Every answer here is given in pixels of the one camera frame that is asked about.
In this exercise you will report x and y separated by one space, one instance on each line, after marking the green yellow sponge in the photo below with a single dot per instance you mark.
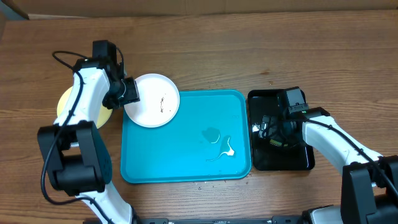
278 143

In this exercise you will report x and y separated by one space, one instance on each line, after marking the white plate with sauce streak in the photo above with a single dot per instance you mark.
159 101

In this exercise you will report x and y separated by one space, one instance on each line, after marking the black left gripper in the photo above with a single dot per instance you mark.
134 95

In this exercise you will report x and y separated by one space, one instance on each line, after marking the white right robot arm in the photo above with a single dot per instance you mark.
369 180

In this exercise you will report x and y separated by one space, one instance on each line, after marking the yellow plate with sauce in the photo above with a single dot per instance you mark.
104 113

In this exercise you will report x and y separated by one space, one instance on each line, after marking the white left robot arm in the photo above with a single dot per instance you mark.
77 165

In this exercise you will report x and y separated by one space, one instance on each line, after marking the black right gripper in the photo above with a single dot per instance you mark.
277 135

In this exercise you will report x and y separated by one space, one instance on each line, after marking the black plastic tray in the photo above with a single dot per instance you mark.
266 156

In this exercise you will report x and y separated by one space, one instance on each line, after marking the teal plastic tray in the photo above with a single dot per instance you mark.
208 139

